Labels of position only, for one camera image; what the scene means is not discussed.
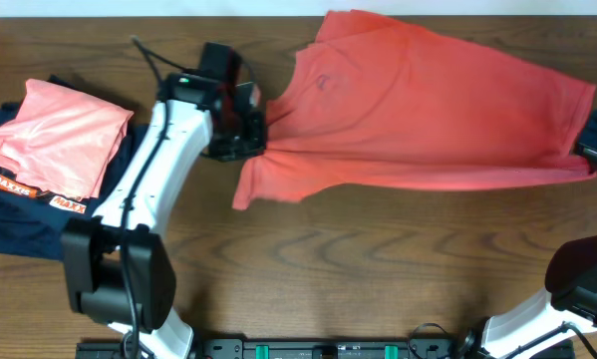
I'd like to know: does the red t-shirt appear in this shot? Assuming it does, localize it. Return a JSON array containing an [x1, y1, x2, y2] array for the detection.
[[232, 10, 595, 209]]

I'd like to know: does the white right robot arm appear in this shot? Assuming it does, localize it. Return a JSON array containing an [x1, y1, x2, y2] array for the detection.
[[464, 235, 597, 359]]

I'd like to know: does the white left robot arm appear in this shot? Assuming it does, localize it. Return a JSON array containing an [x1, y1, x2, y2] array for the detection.
[[61, 74, 265, 358]]

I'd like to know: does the folded pink shirt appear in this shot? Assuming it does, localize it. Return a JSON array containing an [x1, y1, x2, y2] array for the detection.
[[0, 79, 134, 198]]

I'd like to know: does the folded navy Maxxis shirt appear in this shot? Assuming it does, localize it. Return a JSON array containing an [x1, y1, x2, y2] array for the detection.
[[0, 76, 148, 260]]

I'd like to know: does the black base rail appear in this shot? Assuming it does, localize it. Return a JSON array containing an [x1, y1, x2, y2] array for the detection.
[[75, 339, 576, 359]]

